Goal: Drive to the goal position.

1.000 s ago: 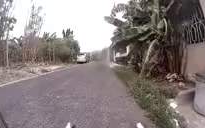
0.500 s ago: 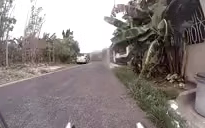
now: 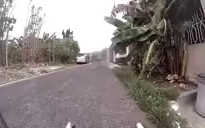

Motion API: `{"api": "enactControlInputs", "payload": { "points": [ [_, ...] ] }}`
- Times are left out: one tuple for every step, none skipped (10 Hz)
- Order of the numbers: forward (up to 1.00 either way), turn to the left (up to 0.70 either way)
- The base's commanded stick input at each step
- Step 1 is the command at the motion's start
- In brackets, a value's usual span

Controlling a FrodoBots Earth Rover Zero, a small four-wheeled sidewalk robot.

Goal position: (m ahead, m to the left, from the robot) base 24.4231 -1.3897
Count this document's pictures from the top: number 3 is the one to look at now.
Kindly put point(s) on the white car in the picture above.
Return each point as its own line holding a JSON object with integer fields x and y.
{"x": 81, "y": 58}

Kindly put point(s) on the grey asphalt road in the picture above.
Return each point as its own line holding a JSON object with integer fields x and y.
{"x": 76, "y": 96}

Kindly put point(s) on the banana plants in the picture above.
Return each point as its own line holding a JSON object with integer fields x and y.
{"x": 146, "y": 36}

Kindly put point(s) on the grass verge strip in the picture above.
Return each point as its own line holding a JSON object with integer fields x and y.
{"x": 146, "y": 96}

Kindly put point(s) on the robot's own part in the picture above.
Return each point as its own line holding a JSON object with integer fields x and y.
{"x": 139, "y": 125}
{"x": 68, "y": 125}

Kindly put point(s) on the row of trees and bushes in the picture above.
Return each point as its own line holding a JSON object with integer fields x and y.
{"x": 33, "y": 46}

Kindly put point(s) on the building with arched gate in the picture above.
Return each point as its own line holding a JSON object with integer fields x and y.
{"x": 198, "y": 43}

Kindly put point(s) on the concrete driveway apron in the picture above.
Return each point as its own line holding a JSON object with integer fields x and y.
{"x": 190, "y": 111}

